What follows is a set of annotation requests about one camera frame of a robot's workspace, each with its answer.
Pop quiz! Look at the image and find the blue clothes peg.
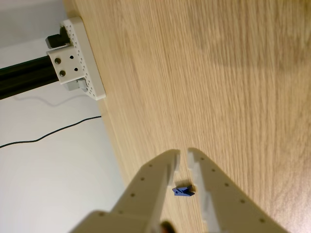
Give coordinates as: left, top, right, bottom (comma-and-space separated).
172, 185, 195, 197

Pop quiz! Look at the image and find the grey clamp block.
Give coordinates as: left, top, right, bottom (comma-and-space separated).
65, 78, 89, 93

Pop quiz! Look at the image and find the thin white cable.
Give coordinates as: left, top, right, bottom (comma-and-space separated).
14, 94, 87, 108

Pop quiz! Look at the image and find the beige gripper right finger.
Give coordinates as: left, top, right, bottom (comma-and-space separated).
186, 147, 290, 233

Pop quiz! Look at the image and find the black aluminium extrusion bar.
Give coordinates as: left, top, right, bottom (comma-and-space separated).
0, 55, 60, 100

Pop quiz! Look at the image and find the black clamp block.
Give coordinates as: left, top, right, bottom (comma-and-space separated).
46, 26, 71, 49

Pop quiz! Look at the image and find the thin black cable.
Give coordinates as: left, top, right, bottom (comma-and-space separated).
0, 116, 102, 149

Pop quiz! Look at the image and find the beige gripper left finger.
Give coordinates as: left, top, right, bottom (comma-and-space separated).
69, 149, 181, 233

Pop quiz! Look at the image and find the white perforated clamp plate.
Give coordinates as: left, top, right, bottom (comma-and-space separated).
46, 16, 107, 101

